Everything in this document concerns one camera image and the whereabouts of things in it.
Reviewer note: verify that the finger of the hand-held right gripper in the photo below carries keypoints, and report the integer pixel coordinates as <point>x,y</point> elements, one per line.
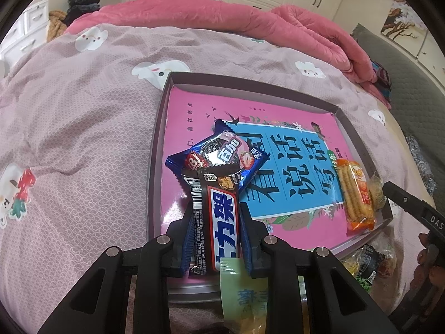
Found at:
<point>406,200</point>

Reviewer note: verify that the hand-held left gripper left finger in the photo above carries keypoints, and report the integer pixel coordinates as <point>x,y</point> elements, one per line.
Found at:
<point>189,243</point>

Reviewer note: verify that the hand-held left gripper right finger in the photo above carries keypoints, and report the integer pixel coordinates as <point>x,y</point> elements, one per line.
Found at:
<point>248,247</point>

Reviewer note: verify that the pale green bun packet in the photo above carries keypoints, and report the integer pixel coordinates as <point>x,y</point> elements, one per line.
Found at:
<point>240,285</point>

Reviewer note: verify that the brown and blue chocolate bar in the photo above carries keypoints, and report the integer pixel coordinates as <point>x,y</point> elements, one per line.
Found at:
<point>222,215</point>

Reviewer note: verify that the orange biscuit packet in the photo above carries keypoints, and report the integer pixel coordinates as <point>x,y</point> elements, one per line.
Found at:
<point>354,195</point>

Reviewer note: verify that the clear red candy packet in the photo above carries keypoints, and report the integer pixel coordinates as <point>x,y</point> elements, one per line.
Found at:
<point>387,266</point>

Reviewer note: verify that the grey cardboard box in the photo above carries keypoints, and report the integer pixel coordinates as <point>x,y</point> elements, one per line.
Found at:
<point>156,181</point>

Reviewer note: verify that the black green pea packet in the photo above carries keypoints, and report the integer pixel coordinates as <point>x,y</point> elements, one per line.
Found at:
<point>368,266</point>

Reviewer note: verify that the blue cookie packet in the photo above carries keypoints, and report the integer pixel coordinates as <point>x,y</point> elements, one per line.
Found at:
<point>240,153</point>

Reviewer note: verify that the person's right hand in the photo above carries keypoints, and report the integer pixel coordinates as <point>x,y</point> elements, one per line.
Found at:
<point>423,254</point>

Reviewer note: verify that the dark patterned cloth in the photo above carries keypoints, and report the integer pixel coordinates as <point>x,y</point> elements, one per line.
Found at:
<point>422,167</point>

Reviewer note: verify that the grey padded headboard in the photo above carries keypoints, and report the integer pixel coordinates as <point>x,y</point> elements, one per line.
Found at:
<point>417,94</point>

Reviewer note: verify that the colourful clothes pile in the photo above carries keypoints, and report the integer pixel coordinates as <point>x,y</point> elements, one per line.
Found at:
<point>382,83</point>

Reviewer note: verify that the pink book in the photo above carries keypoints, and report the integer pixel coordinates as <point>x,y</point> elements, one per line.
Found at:
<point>194,118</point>

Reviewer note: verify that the purple printed bed sheet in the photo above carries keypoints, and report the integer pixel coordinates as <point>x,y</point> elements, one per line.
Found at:
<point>87,111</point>

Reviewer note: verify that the pink quilt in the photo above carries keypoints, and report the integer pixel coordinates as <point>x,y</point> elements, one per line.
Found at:
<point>208,17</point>

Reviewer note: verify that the brown cloth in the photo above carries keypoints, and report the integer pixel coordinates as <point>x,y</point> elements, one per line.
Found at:
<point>57,24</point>

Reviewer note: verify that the dark clothes pile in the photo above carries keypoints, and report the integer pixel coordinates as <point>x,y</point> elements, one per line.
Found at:
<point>81,8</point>

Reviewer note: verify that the white drawer chest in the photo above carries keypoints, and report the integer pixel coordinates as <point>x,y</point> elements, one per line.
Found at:
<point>31,28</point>

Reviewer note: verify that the flower wall painting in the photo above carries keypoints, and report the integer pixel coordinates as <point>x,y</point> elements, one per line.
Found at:
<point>399,21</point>

